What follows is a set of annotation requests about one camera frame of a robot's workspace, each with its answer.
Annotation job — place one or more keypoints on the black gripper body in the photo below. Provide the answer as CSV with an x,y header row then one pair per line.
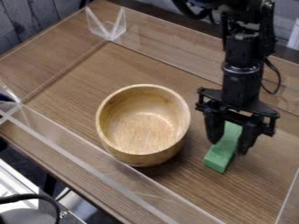
x,y
237,97

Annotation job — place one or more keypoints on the clear acrylic front wall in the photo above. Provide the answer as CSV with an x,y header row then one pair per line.
x,y
141,201

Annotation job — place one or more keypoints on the green rectangular block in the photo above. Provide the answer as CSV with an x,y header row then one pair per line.
x,y
220,152

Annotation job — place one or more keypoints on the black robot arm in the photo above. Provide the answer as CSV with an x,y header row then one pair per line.
x,y
248,42

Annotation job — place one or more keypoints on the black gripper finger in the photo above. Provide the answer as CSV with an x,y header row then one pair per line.
x,y
251,130
213,121

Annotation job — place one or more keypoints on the grey metal base plate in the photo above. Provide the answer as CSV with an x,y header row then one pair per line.
x,y
24,205

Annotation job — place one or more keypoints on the brown wooden bowl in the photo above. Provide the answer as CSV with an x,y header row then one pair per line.
x,y
141,123

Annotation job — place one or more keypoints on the clear acrylic corner bracket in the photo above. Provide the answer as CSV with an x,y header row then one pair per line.
x,y
107,30

